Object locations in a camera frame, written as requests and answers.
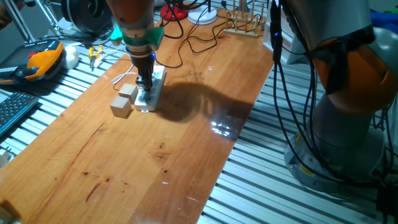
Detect yellow handled pliers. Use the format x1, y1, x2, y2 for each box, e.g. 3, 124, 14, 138
87, 45, 105, 69

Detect wooden peg rack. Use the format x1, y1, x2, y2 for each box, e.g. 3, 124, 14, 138
223, 0, 267, 39

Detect orange wooden board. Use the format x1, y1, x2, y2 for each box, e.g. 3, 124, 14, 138
0, 7, 278, 224

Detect blue plastic bag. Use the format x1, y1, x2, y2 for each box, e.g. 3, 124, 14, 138
369, 11, 398, 29

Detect white power strip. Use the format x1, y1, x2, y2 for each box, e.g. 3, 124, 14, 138
133, 64, 167, 113

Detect wooden cube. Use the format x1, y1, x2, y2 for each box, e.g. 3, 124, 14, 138
118, 83, 139, 105
109, 95, 133, 119

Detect black lamp cable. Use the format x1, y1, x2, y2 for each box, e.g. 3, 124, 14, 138
154, 0, 268, 69

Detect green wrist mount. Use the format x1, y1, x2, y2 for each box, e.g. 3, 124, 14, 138
109, 25, 165, 51

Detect black keyboard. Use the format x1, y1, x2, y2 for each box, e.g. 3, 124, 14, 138
0, 92, 40, 137

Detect brown sleeved forearm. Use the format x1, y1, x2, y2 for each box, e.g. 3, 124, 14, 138
0, 1, 19, 31

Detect grey metal strut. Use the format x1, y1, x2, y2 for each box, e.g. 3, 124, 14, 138
2, 0, 35, 44

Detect white box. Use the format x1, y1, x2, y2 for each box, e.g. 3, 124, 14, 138
262, 14, 310, 65

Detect white power cord with plug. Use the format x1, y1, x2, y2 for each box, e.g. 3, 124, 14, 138
110, 46, 140, 86

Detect orange black teach pendant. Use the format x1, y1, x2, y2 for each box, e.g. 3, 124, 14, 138
0, 39, 66, 86

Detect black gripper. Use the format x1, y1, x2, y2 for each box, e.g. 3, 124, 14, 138
128, 52, 157, 93

